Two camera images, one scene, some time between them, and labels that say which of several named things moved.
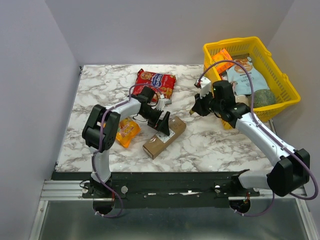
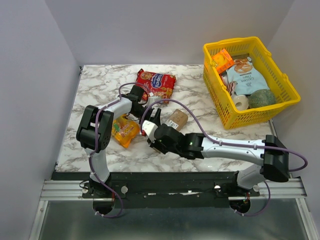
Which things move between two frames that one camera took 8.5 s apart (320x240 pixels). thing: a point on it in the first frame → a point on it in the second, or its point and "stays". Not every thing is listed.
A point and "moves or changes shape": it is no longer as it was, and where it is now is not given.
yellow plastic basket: [277, 80] stays
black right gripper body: [200, 106] → [153, 143]
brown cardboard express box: [156, 146] moves or changes shape
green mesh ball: [263, 97] stays
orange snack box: [223, 55] stays
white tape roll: [241, 98] stays
